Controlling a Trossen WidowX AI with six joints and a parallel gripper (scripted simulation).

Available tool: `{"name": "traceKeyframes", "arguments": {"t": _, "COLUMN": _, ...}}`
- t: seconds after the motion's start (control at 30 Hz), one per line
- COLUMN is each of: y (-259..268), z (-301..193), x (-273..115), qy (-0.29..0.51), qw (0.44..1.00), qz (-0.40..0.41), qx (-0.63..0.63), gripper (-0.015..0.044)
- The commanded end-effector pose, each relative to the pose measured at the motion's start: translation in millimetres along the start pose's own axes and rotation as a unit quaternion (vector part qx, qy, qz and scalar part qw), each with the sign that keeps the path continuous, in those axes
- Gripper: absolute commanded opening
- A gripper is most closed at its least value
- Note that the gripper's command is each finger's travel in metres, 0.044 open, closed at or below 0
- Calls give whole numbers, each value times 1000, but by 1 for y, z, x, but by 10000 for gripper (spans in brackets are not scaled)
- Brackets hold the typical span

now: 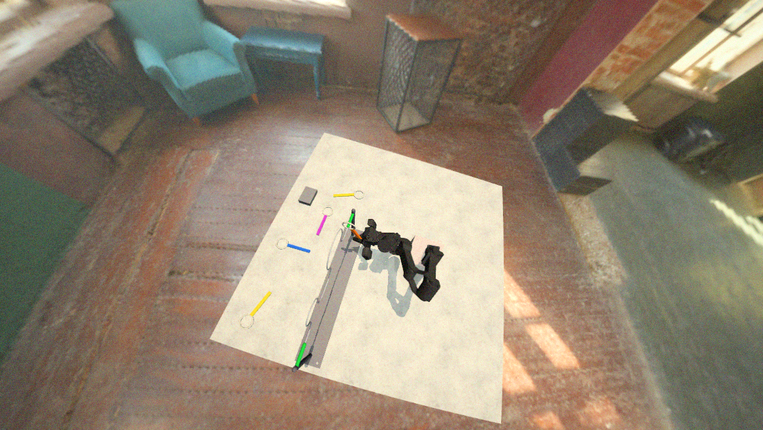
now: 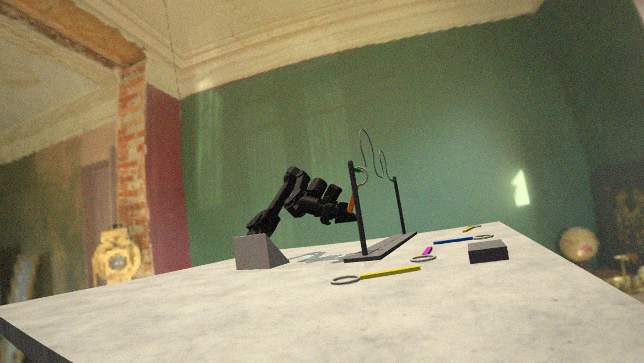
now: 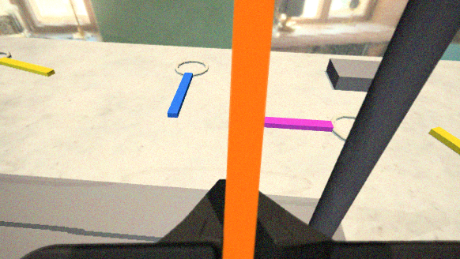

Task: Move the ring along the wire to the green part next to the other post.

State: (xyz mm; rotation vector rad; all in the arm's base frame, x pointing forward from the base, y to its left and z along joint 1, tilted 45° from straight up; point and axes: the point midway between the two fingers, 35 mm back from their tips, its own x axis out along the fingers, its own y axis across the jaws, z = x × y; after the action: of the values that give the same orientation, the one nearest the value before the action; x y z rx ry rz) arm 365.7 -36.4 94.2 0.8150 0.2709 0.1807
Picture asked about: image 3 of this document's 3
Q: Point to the magenta handle with grey loop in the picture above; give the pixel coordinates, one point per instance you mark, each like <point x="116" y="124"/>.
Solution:
<point x="307" y="124"/>

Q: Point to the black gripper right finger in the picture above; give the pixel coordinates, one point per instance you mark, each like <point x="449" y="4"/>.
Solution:
<point x="281" y="235"/>

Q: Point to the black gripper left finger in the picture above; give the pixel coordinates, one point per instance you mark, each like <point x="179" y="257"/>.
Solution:
<point x="200" y="235"/>

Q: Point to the dark grey rectangular block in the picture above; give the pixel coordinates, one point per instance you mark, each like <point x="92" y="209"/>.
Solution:
<point x="351" y="75"/>

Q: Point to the blue handle with beige loop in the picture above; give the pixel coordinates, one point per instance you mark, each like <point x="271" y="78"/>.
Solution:
<point x="176" y="105"/>

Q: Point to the grey loop with yellow handle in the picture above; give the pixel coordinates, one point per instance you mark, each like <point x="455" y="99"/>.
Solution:
<point x="447" y="138"/>
<point x="25" y="66"/>

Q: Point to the orange bar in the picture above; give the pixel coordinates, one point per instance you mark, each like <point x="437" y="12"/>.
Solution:
<point x="251" y="42"/>

